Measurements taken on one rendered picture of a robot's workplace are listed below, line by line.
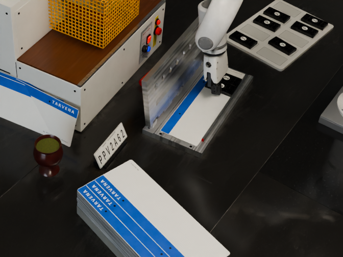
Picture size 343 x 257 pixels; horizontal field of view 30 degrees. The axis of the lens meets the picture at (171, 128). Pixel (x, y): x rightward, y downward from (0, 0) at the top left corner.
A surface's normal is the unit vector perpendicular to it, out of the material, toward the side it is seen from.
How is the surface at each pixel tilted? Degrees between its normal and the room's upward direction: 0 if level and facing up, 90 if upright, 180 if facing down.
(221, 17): 57
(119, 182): 0
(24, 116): 63
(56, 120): 69
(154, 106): 81
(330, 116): 1
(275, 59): 0
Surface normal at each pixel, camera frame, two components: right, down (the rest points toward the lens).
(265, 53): 0.10, -0.72
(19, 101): -0.33, 0.22
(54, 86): -0.44, 0.59
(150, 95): 0.89, 0.26
